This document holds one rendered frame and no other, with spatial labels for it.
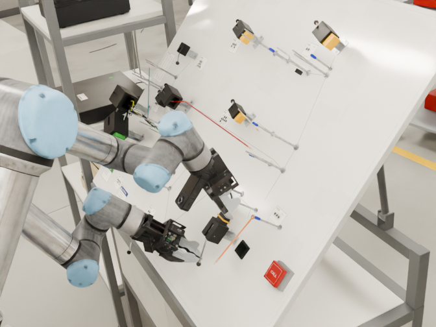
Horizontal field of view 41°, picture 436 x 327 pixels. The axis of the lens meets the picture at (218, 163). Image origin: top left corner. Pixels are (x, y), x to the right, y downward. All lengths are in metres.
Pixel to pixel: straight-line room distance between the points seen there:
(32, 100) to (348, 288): 1.21
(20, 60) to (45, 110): 3.59
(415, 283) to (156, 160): 0.85
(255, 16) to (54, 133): 1.11
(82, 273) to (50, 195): 2.70
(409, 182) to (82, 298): 2.11
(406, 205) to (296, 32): 2.08
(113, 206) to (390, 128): 0.72
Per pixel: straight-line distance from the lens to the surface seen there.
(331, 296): 1.87
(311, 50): 1.74
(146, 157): 1.36
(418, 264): 1.75
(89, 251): 1.51
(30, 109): 1.01
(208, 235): 1.61
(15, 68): 4.61
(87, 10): 2.35
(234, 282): 1.62
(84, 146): 1.32
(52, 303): 3.26
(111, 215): 1.56
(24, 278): 3.49
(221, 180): 1.49
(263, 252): 1.57
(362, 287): 1.91
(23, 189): 1.06
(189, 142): 1.39
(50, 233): 1.46
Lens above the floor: 2.07
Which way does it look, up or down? 30 degrees down
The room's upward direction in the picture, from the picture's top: 6 degrees counter-clockwise
